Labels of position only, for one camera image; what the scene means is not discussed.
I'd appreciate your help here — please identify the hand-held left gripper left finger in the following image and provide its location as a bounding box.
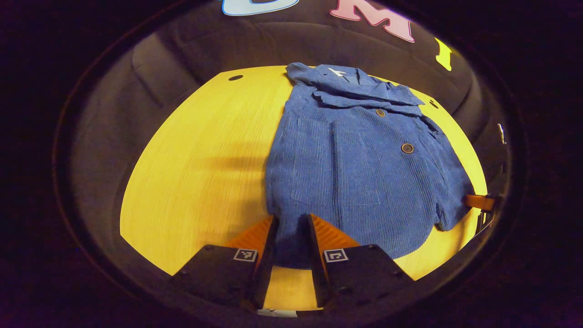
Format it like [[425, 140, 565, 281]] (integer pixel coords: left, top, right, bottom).
[[171, 215, 279, 313]]

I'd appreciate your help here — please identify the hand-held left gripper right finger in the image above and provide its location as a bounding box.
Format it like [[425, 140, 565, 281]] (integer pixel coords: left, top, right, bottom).
[[306, 213, 415, 309]]

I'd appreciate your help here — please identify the blue corduroy jacket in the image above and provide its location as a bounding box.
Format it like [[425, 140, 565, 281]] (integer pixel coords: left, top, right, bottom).
[[266, 62, 475, 269]]

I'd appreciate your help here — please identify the black backdrop cloth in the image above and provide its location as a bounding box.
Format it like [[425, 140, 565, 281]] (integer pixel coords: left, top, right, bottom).
[[59, 0, 508, 283]]

